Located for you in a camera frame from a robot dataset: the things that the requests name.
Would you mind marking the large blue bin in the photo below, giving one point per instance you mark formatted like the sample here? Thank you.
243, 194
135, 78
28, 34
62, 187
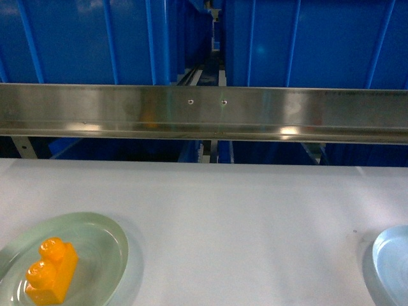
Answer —
102, 42
330, 44

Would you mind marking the orange yellow toy block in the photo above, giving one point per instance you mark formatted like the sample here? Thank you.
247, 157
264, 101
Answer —
50, 277

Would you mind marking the clear green glass plate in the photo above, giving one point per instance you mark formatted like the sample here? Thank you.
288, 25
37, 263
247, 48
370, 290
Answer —
101, 246

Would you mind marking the light blue plate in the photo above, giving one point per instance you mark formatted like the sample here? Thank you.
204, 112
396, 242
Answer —
389, 254

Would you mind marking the stainless steel rail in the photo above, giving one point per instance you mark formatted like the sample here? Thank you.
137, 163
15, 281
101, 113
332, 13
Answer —
205, 113

